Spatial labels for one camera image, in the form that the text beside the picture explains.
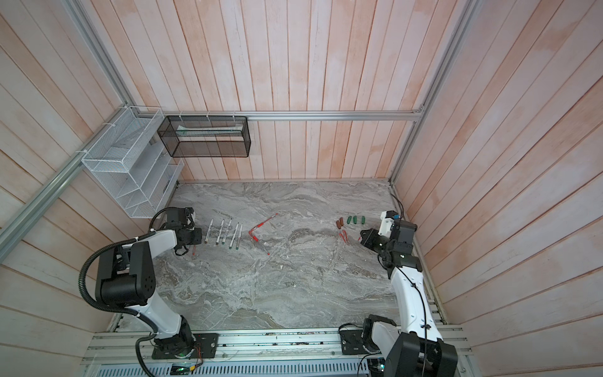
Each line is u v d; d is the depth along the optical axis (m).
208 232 1.00
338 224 1.04
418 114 0.93
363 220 1.07
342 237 0.99
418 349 0.39
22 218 0.54
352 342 0.73
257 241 0.98
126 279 0.48
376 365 0.71
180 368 0.71
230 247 0.96
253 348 0.75
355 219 1.05
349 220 1.04
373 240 0.72
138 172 0.81
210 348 0.73
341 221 1.04
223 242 0.98
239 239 0.98
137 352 0.67
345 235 1.00
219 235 1.00
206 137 1.04
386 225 0.74
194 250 0.96
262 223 1.04
